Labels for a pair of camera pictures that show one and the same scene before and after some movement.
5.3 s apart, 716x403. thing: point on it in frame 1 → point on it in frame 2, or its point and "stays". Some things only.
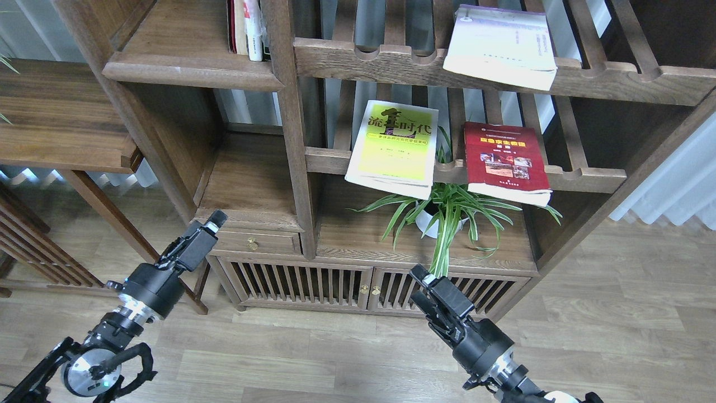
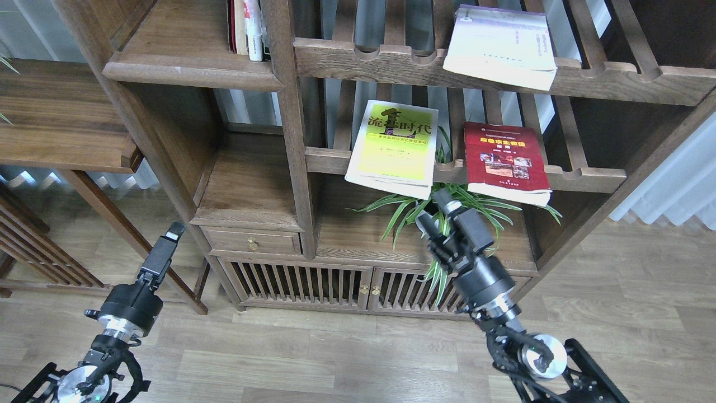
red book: x=505 y=162 stays
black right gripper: x=482 y=342 → x=481 y=279
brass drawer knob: x=252 y=244 stays
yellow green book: x=394 y=149 stays
